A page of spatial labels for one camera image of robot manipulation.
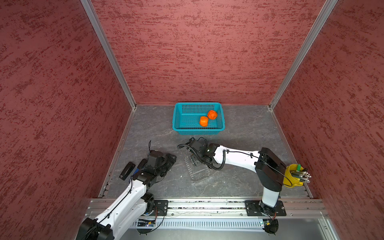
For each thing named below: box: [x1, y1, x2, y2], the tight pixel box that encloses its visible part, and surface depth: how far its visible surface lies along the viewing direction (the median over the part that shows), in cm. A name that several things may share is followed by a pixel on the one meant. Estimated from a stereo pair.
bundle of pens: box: [291, 164, 312, 183], surface depth 70 cm
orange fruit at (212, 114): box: [207, 110, 218, 120], surface depth 110 cm
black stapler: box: [119, 161, 136, 181], surface depth 85 cm
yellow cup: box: [283, 163, 304, 188], surface depth 77 cm
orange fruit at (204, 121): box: [200, 116, 209, 127], surface depth 108 cm
